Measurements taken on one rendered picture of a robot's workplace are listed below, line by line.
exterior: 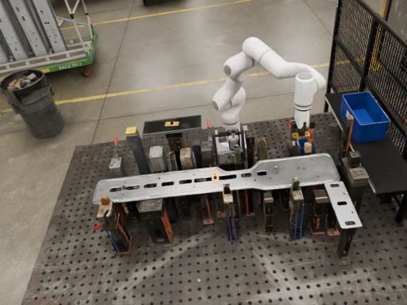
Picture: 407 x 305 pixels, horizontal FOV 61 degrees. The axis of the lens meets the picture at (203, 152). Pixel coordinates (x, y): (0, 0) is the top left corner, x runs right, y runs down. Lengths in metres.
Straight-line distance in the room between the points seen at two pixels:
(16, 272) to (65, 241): 1.08
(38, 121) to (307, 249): 3.39
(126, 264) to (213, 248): 0.50
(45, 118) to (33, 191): 0.94
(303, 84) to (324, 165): 0.60
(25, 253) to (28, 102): 1.69
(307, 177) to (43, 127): 3.33
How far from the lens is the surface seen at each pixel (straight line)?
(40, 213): 3.69
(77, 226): 2.41
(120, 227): 2.04
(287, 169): 1.99
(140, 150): 2.25
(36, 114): 4.40
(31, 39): 5.96
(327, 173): 1.99
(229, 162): 2.09
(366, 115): 2.36
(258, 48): 1.76
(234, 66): 1.89
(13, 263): 3.46
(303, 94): 1.63
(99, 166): 2.74
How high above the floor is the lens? 2.42
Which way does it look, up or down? 42 degrees down
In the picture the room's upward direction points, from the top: 10 degrees counter-clockwise
